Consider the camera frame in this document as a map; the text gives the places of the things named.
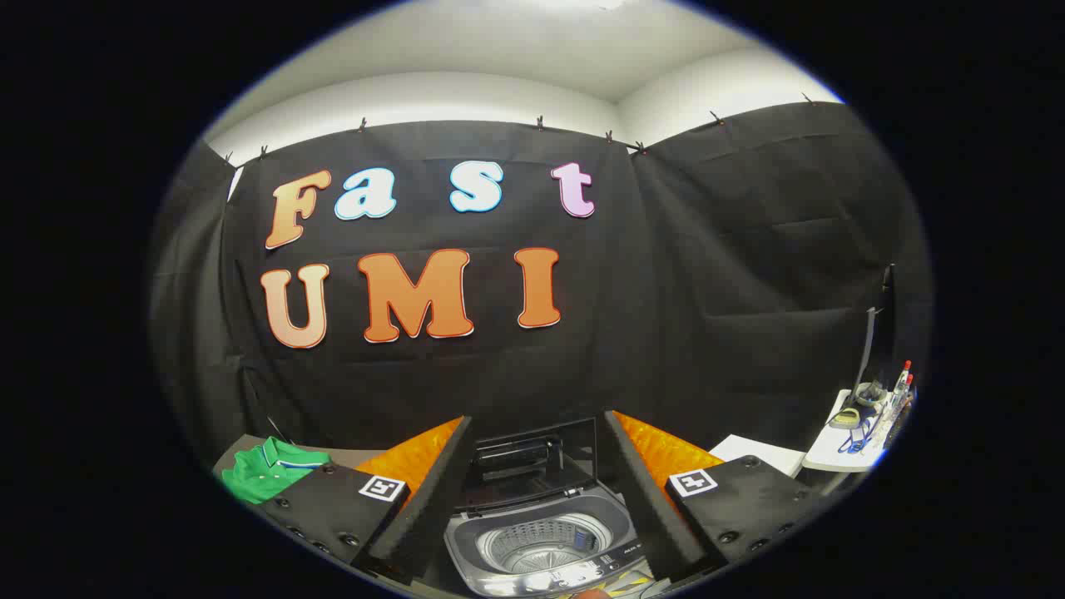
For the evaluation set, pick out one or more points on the white board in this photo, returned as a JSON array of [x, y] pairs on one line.
[[761, 453]]

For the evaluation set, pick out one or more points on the green polo shirt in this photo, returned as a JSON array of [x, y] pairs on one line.
[[262, 474]]

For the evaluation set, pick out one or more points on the small yellow grey gadget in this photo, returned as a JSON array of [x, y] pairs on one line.
[[844, 416]]

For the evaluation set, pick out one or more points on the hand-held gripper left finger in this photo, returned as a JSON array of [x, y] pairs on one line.
[[433, 491]]

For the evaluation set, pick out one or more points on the white side table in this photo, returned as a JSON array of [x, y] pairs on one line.
[[832, 449]]

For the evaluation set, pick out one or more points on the grey washing machine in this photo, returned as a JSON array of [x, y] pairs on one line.
[[541, 545]]

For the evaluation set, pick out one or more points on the row of small cloth clips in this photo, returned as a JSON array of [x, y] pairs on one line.
[[539, 123]]

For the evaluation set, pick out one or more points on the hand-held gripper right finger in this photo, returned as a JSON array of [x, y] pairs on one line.
[[645, 499]]

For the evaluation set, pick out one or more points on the black backdrop cloth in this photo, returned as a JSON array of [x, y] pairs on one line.
[[707, 274]]

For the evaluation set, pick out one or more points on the grey board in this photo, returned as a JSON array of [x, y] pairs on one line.
[[345, 456]]

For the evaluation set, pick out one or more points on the red capped clear bottle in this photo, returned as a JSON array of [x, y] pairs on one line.
[[908, 384], [905, 370]]

